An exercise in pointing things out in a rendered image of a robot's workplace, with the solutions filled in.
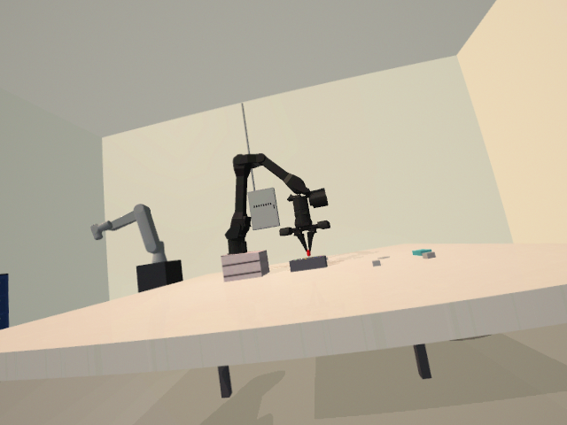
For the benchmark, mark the teal rectangular block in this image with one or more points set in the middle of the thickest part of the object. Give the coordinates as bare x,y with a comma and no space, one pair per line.
420,252

